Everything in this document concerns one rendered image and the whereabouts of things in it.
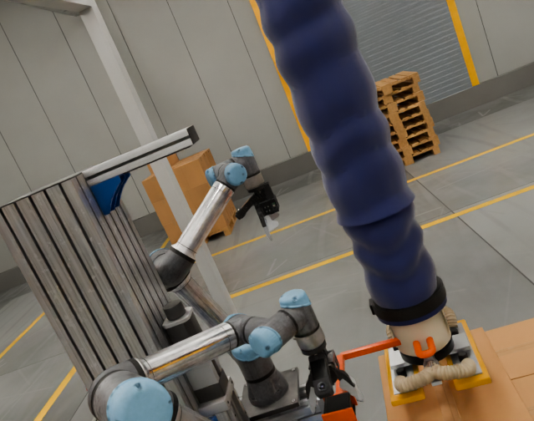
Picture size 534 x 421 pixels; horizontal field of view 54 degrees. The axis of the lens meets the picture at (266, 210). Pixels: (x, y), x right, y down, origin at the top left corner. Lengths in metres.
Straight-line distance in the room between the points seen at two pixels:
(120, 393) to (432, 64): 10.33
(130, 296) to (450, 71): 10.09
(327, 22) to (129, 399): 0.99
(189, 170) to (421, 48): 5.24
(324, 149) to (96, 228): 0.64
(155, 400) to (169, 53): 10.24
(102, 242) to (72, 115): 10.40
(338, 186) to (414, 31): 9.62
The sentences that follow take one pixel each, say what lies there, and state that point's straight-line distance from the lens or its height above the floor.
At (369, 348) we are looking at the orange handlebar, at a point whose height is 1.19.
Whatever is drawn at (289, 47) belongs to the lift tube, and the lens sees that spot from 1.42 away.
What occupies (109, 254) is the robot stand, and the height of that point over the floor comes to 1.81.
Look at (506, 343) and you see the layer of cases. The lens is 2.73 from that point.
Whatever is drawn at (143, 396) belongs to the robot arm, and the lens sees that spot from 1.11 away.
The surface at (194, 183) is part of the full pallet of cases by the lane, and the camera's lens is 8.48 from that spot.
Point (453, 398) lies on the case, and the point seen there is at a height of 0.94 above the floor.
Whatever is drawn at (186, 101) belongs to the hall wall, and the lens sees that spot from 11.08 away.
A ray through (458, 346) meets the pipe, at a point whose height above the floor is 1.10.
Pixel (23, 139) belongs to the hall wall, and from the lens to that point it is 12.32.
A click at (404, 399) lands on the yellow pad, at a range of 1.68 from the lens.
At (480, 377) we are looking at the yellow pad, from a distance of 1.68.
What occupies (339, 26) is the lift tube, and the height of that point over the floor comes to 2.12.
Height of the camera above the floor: 2.06
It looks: 13 degrees down
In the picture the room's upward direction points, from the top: 23 degrees counter-clockwise
